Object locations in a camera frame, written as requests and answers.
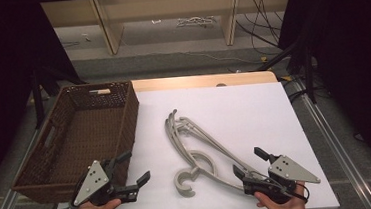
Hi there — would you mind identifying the bundle of black cables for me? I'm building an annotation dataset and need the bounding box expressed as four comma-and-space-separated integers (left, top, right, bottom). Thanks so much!
233, 0, 288, 60

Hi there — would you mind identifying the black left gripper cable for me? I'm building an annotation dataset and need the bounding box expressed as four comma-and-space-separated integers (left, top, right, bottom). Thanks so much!
50, 173, 92, 209

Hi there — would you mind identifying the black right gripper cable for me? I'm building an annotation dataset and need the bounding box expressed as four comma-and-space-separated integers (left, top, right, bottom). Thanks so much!
253, 170, 312, 207

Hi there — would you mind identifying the person's right hand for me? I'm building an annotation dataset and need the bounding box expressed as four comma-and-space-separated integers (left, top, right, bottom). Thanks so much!
253, 181, 308, 209

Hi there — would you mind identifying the black metal stand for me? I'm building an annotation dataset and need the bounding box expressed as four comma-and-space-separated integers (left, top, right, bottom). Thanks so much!
253, 28, 319, 109

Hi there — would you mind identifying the white floor cable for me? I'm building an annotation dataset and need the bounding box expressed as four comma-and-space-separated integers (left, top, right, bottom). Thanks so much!
119, 28, 259, 75

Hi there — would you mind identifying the dark curtain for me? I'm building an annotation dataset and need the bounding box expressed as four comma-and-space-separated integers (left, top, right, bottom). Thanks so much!
0, 0, 93, 200
275, 0, 371, 205

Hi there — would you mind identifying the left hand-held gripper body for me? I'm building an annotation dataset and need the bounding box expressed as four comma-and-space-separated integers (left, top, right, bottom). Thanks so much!
66, 156, 139, 209

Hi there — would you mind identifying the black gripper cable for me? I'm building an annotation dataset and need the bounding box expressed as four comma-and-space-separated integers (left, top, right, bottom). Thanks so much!
253, 170, 312, 207
50, 173, 92, 209

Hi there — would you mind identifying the brown wicker basket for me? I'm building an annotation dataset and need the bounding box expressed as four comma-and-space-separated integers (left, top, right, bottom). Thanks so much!
4, 79, 148, 207

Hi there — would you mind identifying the black tripod stand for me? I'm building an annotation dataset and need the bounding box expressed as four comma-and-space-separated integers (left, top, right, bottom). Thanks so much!
29, 62, 91, 130

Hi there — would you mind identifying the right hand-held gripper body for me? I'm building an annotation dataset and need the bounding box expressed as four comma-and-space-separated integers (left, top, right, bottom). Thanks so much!
240, 151, 324, 208

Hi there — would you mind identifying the white table cover board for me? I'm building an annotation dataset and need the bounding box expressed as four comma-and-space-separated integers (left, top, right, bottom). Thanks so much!
43, 76, 341, 209

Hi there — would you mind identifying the grey plastic clothes hanger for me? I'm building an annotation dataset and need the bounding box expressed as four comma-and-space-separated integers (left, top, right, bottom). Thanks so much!
164, 110, 264, 200
163, 102, 265, 200
163, 106, 265, 200

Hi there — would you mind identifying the pile of white hangers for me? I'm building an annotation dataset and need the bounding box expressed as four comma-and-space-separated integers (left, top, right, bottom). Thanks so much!
176, 14, 218, 30

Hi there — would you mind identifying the beige wooden shelf unit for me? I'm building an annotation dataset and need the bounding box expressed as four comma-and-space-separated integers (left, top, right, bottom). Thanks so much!
40, 0, 298, 61

